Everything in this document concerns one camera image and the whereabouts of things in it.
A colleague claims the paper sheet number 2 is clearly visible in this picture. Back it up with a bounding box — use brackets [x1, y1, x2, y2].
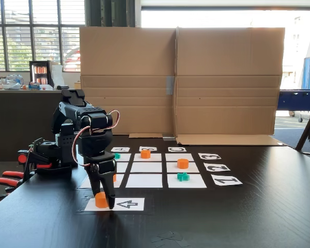
[203, 162, 231, 172]

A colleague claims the dark green curtain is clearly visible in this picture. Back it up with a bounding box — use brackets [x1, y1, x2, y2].
[85, 0, 136, 28]

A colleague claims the large brown cardboard screen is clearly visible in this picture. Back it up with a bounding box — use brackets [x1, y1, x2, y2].
[79, 25, 287, 147]

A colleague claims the dark wooden leg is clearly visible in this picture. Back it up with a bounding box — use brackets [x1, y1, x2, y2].
[295, 97, 310, 156]

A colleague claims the dark counter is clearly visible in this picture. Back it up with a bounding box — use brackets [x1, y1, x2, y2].
[0, 89, 81, 162]

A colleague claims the paper sheet number 1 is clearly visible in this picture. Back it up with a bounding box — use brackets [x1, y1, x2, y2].
[210, 175, 243, 187]

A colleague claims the white paper bag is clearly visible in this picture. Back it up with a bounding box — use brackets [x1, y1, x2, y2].
[51, 64, 65, 90]

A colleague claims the mini fridge with cans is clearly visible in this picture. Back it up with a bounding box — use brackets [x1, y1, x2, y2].
[29, 60, 55, 87]

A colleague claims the white square paper sheet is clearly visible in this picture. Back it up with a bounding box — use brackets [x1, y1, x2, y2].
[113, 153, 132, 162]
[130, 162, 163, 173]
[166, 162, 200, 173]
[125, 174, 163, 189]
[133, 153, 162, 162]
[115, 162, 129, 173]
[165, 153, 195, 162]
[167, 174, 207, 189]
[80, 174, 125, 189]

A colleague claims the window with blinds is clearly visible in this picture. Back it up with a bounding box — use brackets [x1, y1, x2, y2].
[0, 0, 86, 72]

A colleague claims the paper sheet number 3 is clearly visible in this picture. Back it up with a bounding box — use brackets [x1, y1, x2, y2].
[197, 152, 222, 160]

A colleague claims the blue foosball table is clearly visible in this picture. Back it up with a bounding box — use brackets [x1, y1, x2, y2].
[276, 89, 310, 123]

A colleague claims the black red bar clamp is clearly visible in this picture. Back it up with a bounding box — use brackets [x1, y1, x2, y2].
[28, 137, 73, 179]
[0, 149, 36, 201]

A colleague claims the paper sheet with arrow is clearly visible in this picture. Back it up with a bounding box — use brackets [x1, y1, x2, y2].
[84, 197, 145, 212]

